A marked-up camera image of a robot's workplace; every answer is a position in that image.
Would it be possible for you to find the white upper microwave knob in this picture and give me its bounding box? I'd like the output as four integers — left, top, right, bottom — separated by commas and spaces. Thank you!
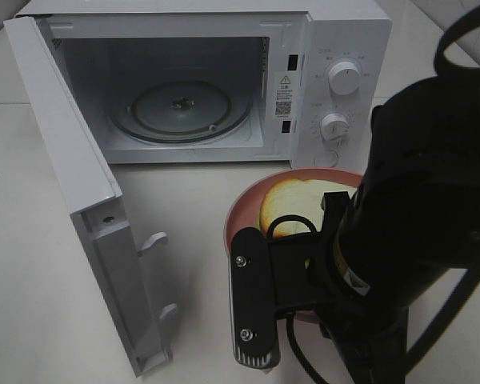
328, 59, 361, 95

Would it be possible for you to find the white microwave door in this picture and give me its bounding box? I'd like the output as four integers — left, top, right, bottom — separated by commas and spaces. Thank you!
4, 16, 178, 376

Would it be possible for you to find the round door release button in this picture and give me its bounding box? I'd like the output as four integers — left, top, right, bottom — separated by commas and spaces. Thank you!
314, 150, 339, 167

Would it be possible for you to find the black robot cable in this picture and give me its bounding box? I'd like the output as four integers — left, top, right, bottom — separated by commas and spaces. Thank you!
266, 0, 480, 384

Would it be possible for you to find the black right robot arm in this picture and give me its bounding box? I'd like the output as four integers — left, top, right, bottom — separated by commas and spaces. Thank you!
267, 69, 480, 383

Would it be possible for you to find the white lower timer knob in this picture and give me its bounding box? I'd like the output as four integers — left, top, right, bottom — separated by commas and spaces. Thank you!
320, 113, 350, 141

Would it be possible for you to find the pink round plate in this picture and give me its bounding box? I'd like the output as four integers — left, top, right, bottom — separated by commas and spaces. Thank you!
225, 168, 361, 314

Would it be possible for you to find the sandwich with lettuce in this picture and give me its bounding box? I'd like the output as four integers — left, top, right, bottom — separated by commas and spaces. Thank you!
250, 178, 350, 260

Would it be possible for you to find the white microwave oven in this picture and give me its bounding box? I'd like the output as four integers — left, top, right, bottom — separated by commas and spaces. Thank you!
6, 1, 391, 170

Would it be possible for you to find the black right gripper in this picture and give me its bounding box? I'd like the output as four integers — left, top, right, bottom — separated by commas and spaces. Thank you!
266, 191, 367, 320

